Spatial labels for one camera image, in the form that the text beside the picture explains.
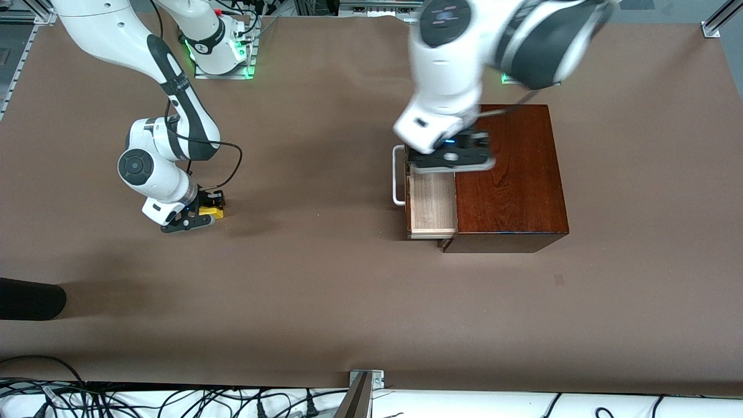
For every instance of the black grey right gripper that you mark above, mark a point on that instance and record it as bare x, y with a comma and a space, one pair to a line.
207, 198

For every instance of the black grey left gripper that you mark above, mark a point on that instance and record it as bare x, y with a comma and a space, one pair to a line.
479, 140

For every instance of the yellow block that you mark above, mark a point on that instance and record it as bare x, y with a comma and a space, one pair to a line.
212, 212

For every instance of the light wooden drawer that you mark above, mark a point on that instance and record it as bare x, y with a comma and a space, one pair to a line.
432, 203

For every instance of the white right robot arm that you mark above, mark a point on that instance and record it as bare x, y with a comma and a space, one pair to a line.
104, 35

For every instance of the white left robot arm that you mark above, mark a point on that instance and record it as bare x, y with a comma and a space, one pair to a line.
447, 75

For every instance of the dark red wooden cabinet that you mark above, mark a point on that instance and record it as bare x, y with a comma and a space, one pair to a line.
511, 197

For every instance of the black rounded object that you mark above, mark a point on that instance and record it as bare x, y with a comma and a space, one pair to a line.
29, 299

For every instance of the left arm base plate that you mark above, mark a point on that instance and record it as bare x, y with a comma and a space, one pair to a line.
506, 80

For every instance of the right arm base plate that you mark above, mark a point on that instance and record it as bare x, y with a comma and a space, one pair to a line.
220, 76

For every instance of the metal bracket with dark post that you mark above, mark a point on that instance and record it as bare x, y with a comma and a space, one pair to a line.
363, 383

